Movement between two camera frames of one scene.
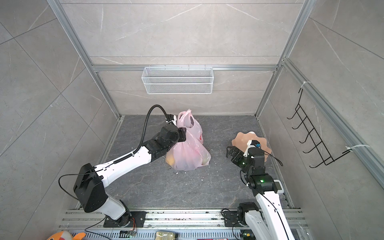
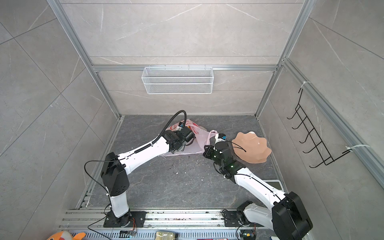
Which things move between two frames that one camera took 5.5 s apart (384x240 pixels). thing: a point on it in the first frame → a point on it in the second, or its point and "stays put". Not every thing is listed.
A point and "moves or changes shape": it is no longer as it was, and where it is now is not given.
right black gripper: (240, 154) → (208, 152)
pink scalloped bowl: (240, 142) stays put
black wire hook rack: (312, 132) stays put
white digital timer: (278, 186) stays put
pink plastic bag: (190, 153) moves or changes shape
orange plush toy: (66, 235) stays put
